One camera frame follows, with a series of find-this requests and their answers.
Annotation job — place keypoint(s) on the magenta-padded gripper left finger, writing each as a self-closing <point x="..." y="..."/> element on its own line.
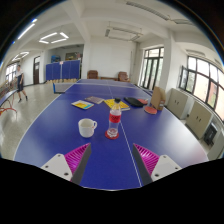
<point x="78" y="160"/>

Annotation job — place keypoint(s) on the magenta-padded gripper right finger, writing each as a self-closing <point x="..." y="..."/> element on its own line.
<point x="146" y="160"/>

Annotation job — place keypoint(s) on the clear bottle with red label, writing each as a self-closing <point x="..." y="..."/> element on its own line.
<point x="114" y="118"/>

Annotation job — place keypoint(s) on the white mug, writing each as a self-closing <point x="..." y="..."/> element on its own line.
<point x="86" y="129"/>

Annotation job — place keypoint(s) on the red table tennis paddle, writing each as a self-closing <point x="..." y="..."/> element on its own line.
<point x="150" y="110"/>
<point x="143" y="101"/>

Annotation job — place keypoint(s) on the small yellow and blue book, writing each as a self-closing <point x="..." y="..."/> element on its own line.
<point x="82" y="104"/>

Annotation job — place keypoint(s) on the black paddle case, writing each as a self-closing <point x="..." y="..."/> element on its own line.
<point x="132" y="101"/>

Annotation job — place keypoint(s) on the grey booklet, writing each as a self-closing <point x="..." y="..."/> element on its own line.
<point x="94" y="99"/>

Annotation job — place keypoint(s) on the brown cardboard box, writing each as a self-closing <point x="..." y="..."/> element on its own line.
<point x="158" y="97"/>

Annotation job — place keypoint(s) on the beige cabinet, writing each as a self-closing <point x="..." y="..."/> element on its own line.
<point x="177" y="103"/>
<point x="199" y="119"/>

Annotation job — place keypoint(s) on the table tennis net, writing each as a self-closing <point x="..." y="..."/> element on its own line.
<point x="63" y="87"/>

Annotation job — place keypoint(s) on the brown armchair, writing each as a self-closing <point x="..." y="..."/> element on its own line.
<point x="123" y="76"/>
<point x="92" y="74"/>

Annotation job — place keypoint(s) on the blue folded table panels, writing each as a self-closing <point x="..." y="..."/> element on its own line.
<point x="63" y="70"/>

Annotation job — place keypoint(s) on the black-framed glass door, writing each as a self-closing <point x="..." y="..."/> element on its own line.
<point x="152" y="66"/>

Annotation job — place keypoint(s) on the blue table with red legs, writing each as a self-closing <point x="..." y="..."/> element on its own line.
<point x="6" y="98"/>

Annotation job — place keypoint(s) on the large black-framed window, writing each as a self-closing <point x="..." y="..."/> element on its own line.
<point x="201" y="83"/>

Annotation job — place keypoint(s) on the person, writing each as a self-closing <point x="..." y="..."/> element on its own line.
<point x="20" y="81"/>

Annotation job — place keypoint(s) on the ceiling lights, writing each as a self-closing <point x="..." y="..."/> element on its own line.
<point x="53" y="37"/>

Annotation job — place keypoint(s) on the white ceiling air conditioner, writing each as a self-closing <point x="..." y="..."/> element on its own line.
<point x="123" y="33"/>

